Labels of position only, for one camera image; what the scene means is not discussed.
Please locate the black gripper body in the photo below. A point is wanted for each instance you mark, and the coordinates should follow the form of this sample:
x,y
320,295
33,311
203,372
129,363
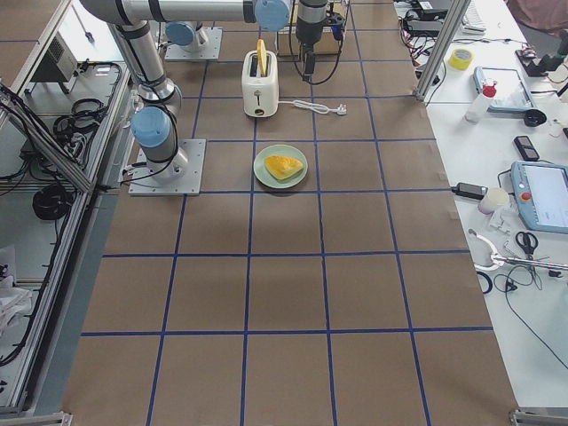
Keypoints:
x,y
307,30

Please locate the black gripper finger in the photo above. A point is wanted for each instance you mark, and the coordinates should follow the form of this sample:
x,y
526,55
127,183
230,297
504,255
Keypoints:
x,y
309,60

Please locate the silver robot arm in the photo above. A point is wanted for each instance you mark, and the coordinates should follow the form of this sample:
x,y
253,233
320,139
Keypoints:
x,y
189,36
154,127

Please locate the yellow bread slice in toaster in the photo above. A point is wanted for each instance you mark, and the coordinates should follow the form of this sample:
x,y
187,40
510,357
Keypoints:
x,y
262,57

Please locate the white two-slot toaster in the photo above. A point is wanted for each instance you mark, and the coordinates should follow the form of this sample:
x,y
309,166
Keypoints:
x,y
260,94

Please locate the light green plate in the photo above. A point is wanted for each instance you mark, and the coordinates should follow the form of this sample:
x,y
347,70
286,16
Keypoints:
x,y
264,177

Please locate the yellow bread on plate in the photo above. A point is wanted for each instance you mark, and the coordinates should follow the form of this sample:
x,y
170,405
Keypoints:
x,y
282,167

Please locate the yellow tape roll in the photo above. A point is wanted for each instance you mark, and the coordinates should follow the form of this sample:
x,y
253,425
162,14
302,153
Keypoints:
x,y
460,59

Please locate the white bottle red cap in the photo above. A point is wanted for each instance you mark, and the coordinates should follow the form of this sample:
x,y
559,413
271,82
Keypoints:
x,y
481,103

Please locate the black power adapter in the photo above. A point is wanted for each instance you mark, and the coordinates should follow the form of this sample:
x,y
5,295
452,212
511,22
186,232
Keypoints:
x,y
470,191

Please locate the blue teach pendant far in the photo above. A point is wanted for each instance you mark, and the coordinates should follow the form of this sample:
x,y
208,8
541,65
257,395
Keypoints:
x,y
512,93

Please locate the blue teach pendant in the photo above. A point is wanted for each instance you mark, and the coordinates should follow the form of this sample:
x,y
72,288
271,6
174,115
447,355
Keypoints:
x,y
540,191
512,93

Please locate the white paper cup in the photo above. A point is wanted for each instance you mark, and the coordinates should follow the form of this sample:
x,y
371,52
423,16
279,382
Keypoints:
x,y
493,199

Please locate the blue teach pendant near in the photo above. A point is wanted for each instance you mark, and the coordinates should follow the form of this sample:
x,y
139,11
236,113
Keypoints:
x,y
540,191

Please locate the black scissors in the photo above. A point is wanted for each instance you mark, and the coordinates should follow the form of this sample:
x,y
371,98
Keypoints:
x,y
528,242

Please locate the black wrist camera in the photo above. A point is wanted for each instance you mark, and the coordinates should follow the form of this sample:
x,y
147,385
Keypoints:
x,y
336,22

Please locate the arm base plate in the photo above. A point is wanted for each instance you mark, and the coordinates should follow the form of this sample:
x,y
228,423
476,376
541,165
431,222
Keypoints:
x,y
182,176
206,45

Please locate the aluminium frame post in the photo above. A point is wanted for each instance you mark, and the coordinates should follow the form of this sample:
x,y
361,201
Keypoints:
x,y
445,37

